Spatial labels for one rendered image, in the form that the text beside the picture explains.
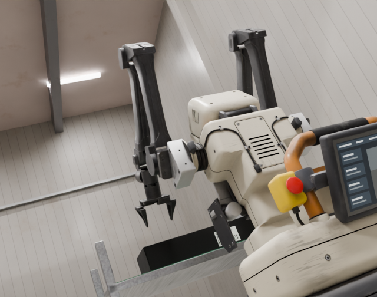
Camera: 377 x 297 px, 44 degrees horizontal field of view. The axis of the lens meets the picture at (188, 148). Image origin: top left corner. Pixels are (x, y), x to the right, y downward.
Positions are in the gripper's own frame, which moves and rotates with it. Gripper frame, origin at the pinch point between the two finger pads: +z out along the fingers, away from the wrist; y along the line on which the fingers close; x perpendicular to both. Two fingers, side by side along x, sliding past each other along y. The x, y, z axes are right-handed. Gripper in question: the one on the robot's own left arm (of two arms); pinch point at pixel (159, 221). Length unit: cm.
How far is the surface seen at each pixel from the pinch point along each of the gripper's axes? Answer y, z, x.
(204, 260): -9.4, 15.2, 13.3
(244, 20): -308, -159, -412
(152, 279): 10.2, 15.7, 12.7
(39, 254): 4, 183, -924
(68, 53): -132, -226, -826
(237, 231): -31.4, 12.7, -1.7
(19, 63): -35, -221, -837
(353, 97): -303, -26, -222
